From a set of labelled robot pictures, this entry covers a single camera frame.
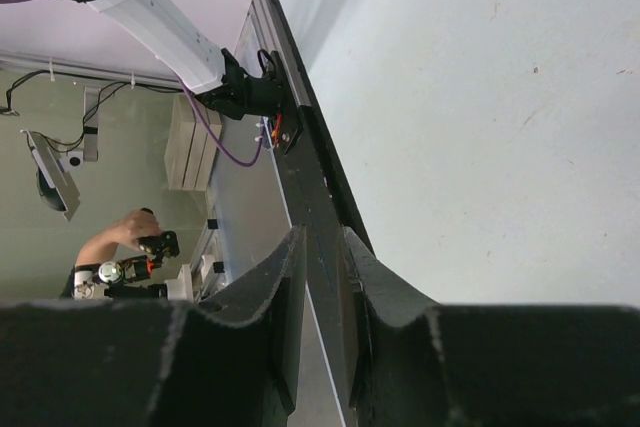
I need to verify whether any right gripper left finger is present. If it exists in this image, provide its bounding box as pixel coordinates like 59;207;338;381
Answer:
1;226;306;426

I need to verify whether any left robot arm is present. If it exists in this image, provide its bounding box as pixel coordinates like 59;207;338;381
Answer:
71;0;290;120

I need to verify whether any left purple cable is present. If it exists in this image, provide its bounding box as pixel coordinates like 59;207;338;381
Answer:
0;0;266;168

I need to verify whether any aluminium frame rail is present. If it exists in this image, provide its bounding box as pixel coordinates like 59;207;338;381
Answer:
235;0;318;107

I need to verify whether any operator hand in background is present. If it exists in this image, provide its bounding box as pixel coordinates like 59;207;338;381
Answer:
112;209;163;249

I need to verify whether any wooden crate in background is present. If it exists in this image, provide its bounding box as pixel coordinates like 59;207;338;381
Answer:
164;94;218;192

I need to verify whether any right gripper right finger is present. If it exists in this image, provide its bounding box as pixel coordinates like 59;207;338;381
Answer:
339;228;639;426

